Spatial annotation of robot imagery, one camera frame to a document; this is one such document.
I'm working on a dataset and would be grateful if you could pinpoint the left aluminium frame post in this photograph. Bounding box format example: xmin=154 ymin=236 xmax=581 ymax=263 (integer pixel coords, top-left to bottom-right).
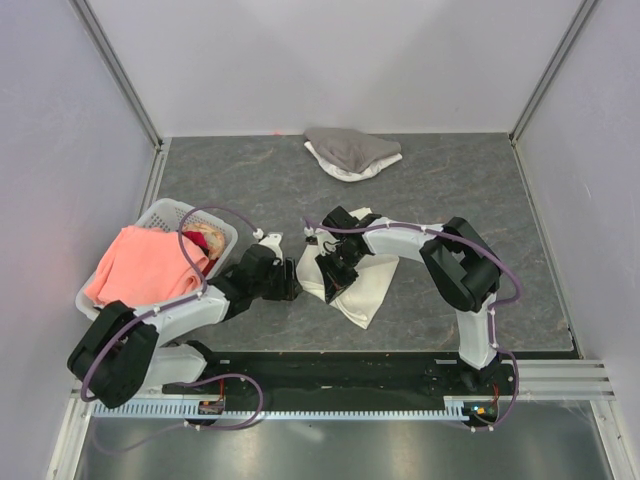
xmin=68 ymin=0 xmax=166 ymax=149

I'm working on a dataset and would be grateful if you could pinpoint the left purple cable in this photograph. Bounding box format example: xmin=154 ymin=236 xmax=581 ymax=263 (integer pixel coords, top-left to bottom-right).
xmin=79 ymin=204 xmax=266 ymax=404

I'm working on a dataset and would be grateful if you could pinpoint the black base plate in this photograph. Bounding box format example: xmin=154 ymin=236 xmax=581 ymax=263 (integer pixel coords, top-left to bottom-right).
xmin=164 ymin=349 xmax=516 ymax=412

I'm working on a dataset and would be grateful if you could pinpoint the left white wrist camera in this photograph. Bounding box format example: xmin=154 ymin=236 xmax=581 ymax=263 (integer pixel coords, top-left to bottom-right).
xmin=253 ymin=228 xmax=284 ymax=260

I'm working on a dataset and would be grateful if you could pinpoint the pink cloth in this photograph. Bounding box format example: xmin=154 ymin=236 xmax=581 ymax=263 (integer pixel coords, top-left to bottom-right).
xmin=84 ymin=225 xmax=209 ymax=307

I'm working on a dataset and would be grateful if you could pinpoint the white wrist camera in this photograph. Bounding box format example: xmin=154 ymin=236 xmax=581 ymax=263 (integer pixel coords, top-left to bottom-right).
xmin=253 ymin=228 xmax=284 ymax=260
xmin=303 ymin=227 xmax=318 ymax=246

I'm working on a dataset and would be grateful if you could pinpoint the aluminium frame post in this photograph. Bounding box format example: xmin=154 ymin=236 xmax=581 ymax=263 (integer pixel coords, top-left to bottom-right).
xmin=68 ymin=0 xmax=166 ymax=149
xmin=508 ymin=0 xmax=600 ymax=146

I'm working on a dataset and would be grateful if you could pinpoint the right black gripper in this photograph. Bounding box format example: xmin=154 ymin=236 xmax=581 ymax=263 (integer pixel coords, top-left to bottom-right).
xmin=315 ymin=246 xmax=363 ymax=303

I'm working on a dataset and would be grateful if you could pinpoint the grey folded cloth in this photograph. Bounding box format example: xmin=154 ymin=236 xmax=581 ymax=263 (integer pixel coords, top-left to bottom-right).
xmin=304 ymin=127 xmax=401 ymax=173

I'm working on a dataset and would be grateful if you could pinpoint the purple cable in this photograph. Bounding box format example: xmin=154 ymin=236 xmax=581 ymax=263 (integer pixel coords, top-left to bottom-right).
xmin=302 ymin=214 xmax=524 ymax=436
xmin=79 ymin=204 xmax=266 ymax=404

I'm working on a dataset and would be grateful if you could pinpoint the white folded cloth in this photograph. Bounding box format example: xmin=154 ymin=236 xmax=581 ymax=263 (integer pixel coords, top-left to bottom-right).
xmin=304 ymin=142 xmax=404 ymax=182

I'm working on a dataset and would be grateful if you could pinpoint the right aluminium frame post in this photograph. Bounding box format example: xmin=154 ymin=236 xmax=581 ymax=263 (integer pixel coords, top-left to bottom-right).
xmin=508 ymin=0 xmax=600 ymax=146

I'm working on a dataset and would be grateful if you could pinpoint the white cloth napkin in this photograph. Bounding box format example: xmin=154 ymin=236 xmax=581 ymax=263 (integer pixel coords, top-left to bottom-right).
xmin=297 ymin=208 xmax=399 ymax=329

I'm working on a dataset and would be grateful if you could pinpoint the red item in basket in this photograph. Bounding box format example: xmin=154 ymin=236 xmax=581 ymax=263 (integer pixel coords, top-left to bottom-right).
xmin=182 ymin=223 xmax=226 ymax=260

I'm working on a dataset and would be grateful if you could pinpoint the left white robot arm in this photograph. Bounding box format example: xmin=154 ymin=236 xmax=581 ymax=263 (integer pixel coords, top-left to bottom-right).
xmin=67 ymin=244 xmax=302 ymax=409

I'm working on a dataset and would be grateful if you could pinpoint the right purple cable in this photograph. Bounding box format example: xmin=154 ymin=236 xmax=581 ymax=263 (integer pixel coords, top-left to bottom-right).
xmin=302 ymin=214 xmax=524 ymax=436

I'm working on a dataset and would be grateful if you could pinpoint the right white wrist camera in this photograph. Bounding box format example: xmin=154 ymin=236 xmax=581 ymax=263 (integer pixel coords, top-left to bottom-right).
xmin=303 ymin=227 xmax=318 ymax=246

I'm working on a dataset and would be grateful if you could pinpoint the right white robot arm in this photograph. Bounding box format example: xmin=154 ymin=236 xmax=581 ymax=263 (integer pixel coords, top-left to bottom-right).
xmin=306 ymin=207 xmax=501 ymax=394

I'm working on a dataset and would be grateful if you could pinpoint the white cable duct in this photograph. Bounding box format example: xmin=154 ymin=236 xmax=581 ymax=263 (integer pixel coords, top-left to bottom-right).
xmin=91 ymin=394 xmax=471 ymax=422

